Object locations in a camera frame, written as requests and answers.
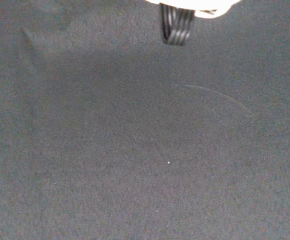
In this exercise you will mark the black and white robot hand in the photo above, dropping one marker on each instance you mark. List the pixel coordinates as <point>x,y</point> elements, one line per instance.
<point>177,25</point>

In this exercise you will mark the black bench cloth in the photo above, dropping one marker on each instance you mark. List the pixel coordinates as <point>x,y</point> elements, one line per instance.
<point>134,137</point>

